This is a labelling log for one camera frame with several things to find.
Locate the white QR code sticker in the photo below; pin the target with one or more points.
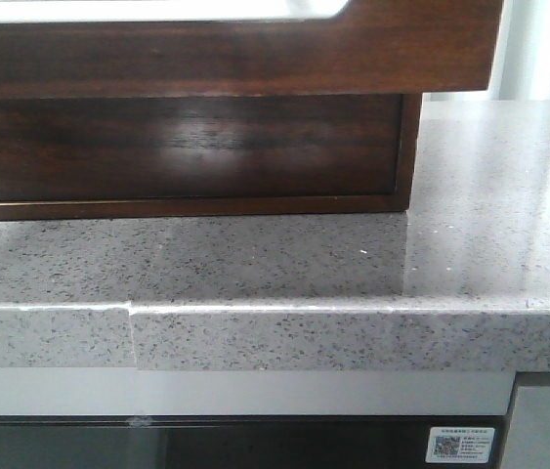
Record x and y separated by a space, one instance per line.
463 445

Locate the dark wooden drawer cabinet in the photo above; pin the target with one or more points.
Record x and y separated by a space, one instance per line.
409 156

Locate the grey cabinet door panel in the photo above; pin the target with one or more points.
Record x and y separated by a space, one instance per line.
528 437

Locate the black glass appliance door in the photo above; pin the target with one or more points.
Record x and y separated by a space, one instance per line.
266 441

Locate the wooden drawer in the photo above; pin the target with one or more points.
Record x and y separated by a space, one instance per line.
370 47
255 146

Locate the white curtain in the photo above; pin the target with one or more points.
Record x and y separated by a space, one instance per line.
521 65

